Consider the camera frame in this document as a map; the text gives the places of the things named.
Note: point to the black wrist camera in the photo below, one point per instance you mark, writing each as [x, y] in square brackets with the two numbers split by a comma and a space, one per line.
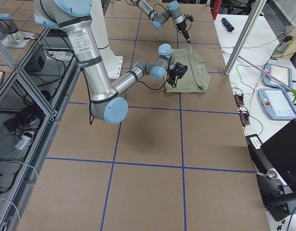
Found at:
[188, 18]

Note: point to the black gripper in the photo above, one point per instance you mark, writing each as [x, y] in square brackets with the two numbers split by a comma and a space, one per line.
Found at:
[173, 75]
[182, 27]

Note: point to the folded dark blue umbrella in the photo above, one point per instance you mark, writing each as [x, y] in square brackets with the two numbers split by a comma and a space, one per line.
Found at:
[227, 24]

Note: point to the aluminium frame post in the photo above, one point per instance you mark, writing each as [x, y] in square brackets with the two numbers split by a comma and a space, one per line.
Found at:
[250, 22]

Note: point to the blue teach pendant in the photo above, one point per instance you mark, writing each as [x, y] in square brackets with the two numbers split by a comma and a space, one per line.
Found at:
[283, 74]
[277, 104]

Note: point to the metal reacher grabber tool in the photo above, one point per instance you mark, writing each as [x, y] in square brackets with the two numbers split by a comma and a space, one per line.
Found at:
[272, 78]

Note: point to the near blue teach pendant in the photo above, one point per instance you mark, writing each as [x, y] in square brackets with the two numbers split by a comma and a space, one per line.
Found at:
[277, 104]

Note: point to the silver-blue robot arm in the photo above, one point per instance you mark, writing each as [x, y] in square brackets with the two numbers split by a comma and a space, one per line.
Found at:
[83, 22]
[172, 11]

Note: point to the black monitor on stand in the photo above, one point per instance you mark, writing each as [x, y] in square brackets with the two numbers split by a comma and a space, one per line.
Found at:
[275, 160]

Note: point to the far blue teach pendant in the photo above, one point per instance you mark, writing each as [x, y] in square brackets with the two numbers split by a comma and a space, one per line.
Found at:
[283, 74]

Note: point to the sage green long-sleeve shirt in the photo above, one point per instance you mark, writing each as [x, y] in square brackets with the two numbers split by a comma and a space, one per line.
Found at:
[196, 79]

